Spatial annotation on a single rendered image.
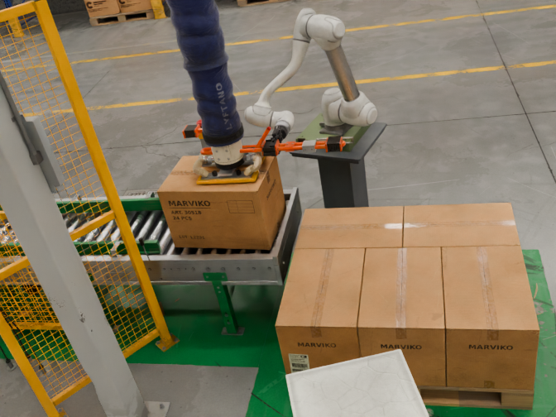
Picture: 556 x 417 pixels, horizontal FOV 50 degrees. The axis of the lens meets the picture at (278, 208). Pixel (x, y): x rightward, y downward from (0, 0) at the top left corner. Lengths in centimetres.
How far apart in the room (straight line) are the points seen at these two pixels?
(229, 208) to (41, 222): 112
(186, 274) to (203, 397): 69
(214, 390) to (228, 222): 93
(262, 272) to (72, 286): 109
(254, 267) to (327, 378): 139
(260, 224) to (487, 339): 131
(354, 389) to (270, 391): 143
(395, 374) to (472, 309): 98
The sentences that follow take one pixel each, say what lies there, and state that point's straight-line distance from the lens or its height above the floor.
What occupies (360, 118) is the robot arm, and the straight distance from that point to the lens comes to 371.
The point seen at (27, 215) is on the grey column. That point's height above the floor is 144.
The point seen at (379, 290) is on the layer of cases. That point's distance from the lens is 307.
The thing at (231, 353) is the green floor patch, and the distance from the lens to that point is 367.
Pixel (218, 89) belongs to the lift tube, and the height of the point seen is 148.
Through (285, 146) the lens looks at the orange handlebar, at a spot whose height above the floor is 110.
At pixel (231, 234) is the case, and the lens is 344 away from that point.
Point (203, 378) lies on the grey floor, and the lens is 359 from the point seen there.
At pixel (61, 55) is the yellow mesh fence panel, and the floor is 185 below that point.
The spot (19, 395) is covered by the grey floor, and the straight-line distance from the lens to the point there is 403.
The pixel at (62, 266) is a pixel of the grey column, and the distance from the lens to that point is 272.
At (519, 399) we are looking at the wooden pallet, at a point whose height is 8.
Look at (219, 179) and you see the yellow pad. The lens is 333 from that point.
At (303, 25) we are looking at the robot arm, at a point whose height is 159.
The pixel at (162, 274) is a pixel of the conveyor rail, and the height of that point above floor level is 49.
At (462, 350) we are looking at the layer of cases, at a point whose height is 40.
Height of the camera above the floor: 260
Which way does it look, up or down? 33 degrees down
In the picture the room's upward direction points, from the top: 11 degrees counter-clockwise
